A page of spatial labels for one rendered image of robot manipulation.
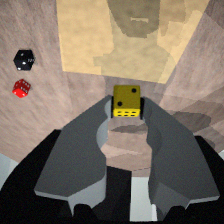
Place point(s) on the tan mat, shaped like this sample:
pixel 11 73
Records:
pixel 135 39

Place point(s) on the red die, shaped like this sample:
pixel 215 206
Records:
pixel 21 88

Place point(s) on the yellow die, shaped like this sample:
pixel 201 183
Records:
pixel 126 100

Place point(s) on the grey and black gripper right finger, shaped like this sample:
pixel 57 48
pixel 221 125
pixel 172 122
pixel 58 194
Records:
pixel 186 171

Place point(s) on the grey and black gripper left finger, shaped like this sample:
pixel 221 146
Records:
pixel 65 169

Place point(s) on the black die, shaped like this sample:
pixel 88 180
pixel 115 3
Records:
pixel 24 60

